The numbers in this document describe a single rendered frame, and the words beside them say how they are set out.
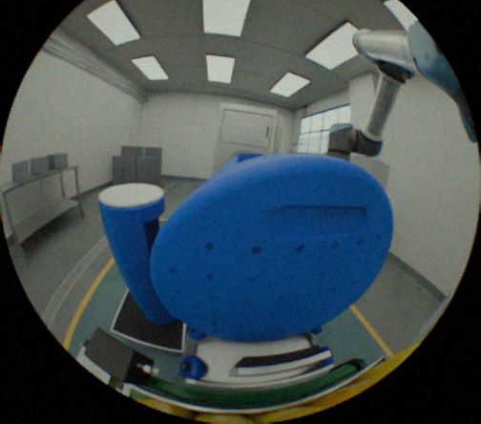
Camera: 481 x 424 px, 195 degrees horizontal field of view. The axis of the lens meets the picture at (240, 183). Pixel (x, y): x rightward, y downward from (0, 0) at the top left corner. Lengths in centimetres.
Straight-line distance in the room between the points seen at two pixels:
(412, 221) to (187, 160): 621
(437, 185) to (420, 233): 75
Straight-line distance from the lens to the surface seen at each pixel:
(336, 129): 69
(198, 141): 530
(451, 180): 286
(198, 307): 17
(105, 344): 27
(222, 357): 30
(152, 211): 55
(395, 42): 31
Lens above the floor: 123
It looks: 12 degrees down
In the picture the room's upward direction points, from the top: 8 degrees clockwise
